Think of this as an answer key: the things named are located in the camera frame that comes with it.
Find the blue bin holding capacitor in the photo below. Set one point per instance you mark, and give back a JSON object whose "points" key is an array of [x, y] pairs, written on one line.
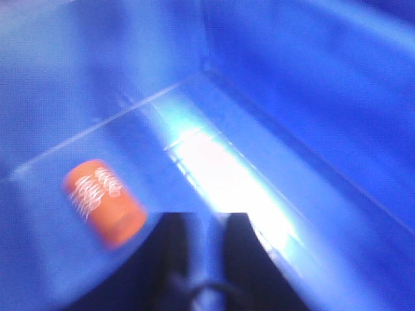
{"points": [[299, 114]]}

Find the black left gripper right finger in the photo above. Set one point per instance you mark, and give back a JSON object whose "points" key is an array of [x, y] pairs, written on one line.
{"points": [[251, 280]]}

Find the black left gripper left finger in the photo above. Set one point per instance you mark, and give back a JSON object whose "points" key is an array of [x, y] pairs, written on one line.
{"points": [[156, 276]]}

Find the brown cylindrical capacitor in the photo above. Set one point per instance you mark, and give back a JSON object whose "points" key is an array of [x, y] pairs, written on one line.
{"points": [[104, 202]]}

